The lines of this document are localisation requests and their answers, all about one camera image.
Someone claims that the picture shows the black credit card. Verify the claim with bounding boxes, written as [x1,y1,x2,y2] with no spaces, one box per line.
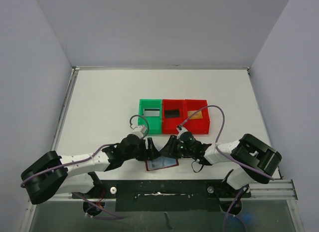
[164,109,180,118]

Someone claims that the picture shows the aluminium front rail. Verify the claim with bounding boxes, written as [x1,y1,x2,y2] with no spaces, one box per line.
[245,180,298,200]

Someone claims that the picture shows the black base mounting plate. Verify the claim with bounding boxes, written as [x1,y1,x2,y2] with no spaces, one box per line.
[81,179,238,212]

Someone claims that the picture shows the red bin with black card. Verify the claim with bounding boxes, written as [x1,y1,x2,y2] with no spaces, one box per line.
[161,99,185,135]

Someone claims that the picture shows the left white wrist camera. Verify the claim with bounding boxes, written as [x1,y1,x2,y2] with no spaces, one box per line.
[131,125,147,138]

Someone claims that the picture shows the red bin with gold card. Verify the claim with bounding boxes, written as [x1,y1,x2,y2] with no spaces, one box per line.
[184,99,210,135]

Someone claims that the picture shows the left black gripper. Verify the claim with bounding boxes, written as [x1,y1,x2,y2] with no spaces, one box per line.
[123,137,160,161]

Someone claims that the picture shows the green plastic bin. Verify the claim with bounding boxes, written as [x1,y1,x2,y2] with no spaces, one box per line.
[139,99,162,135]

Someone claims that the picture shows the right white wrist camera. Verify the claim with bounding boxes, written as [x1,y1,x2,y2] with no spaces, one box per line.
[177,125,188,139]

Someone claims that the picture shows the red leather card holder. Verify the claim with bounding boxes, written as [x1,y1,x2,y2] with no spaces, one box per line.
[146,156,179,171]

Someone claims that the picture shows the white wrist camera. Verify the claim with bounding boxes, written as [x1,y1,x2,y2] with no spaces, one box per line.
[131,125,147,138]
[177,125,188,139]

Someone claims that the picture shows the gold credit card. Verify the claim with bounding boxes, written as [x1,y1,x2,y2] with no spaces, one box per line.
[187,110,203,119]

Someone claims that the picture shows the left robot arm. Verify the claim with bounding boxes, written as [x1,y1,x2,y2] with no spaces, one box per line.
[20,134,160,205]

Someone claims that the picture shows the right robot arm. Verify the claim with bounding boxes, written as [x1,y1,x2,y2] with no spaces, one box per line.
[159,131,282,197]

